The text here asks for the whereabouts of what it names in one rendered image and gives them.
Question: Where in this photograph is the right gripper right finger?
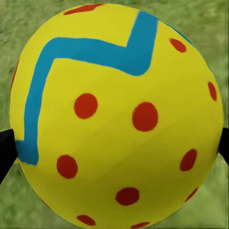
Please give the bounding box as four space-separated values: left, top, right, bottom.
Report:
219 128 229 165

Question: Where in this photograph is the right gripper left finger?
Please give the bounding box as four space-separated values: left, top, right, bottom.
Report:
0 129 18 184

